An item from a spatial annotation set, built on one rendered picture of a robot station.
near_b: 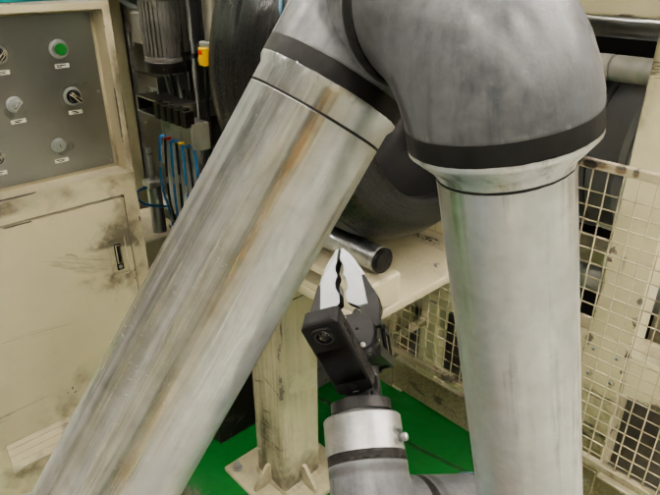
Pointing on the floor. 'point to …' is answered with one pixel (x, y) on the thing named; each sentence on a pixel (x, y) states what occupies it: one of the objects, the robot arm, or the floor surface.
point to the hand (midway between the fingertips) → (339, 255)
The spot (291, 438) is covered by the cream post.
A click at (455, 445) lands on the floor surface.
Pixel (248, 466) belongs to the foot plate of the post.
